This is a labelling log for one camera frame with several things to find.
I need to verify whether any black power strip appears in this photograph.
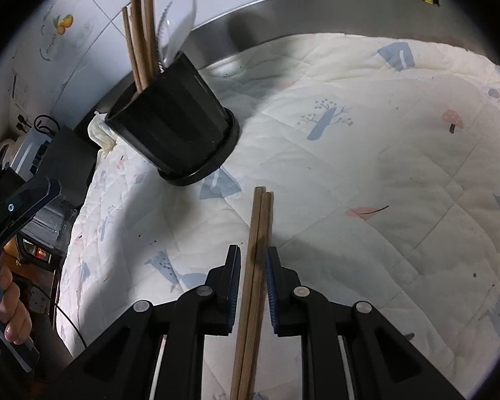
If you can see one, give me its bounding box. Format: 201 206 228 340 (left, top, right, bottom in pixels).
17 233 67 272

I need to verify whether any dark grey box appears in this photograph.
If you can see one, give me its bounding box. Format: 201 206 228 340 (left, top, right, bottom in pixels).
37 127 100 219

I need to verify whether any white quilted mat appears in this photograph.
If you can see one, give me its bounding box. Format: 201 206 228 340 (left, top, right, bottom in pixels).
58 33 500 400

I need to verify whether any person's left hand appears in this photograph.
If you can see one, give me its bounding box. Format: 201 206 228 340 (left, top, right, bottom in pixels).
0 267 33 343

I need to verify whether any black cable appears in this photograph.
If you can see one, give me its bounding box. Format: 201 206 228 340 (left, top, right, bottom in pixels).
48 294 87 348

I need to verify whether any white plastic container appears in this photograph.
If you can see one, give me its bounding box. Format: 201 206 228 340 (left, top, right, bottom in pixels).
8 117 61 176

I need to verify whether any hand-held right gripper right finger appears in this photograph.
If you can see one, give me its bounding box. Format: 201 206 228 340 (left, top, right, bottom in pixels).
264 246 467 400

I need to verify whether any black utensil holder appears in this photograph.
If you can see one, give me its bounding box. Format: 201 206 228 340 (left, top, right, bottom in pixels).
105 50 240 187

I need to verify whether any stainless steel counter ledge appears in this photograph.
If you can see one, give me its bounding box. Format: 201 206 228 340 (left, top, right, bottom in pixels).
77 0 446 134

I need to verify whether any wooden chopstick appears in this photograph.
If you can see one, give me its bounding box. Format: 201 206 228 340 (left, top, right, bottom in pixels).
127 0 151 90
122 6 144 92
229 187 265 400
239 192 274 400
141 0 160 80

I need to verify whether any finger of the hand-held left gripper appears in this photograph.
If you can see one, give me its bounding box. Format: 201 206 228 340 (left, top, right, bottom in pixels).
0 177 63 256

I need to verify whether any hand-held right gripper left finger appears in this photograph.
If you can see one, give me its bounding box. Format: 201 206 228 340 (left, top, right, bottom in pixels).
69 245 242 400

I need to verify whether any white rice paddle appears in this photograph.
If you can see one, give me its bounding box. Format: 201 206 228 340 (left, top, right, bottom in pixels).
153 0 199 71

